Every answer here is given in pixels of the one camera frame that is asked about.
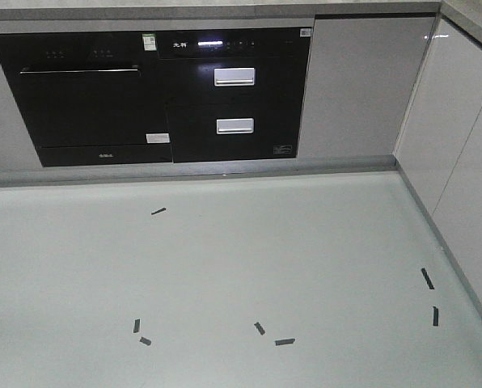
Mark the black disinfection cabinet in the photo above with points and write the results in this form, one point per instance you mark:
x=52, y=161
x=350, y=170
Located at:
x=187, y=60

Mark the black floor tape strip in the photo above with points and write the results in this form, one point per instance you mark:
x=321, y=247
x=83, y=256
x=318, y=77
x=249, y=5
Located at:
x=435, y=316
x=163, y=209
x=427, y=278
x=259, y=328
x=145, y=341
x=136, y=325
x=281, y=342

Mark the silver drawer handle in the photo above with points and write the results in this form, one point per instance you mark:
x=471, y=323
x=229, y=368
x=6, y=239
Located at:
x=234, y=76
x=235, y=126

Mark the upper silver drawer handle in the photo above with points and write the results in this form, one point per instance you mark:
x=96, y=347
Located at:
x=234, y=76

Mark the white glossy side cabinet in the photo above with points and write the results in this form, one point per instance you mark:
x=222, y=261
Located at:
x=440, y=147

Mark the green energy label sticker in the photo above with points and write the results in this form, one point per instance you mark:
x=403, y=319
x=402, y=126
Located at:
x=149, y=41

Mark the grey cabinet door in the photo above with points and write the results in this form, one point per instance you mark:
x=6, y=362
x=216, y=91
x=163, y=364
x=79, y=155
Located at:
x=360, y=77

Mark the black built-in dishwasher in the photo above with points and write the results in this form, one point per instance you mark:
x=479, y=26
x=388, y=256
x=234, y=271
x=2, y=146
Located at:
x=88, y=98

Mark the lower silver drawer handle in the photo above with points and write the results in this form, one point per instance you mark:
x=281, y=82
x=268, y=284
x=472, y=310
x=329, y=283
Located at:
x=235, y=126

